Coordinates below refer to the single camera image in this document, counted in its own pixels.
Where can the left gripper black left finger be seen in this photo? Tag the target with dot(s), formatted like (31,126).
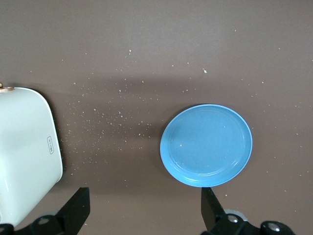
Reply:
(75,215)

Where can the blue plate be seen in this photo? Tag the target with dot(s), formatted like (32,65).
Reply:
(205,147)

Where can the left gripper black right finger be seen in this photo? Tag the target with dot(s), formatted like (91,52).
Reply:
(212,215)

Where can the white toaster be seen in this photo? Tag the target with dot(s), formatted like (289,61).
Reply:
(24,147)

